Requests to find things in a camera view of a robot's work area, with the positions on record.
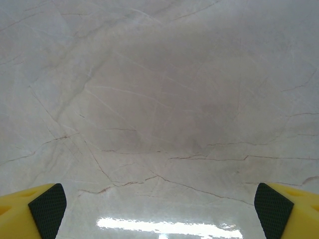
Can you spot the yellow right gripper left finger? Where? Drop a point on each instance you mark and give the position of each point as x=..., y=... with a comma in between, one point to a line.
x=45, y=209

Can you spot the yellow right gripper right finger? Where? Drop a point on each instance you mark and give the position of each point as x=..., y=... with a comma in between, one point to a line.
x=276, y=209

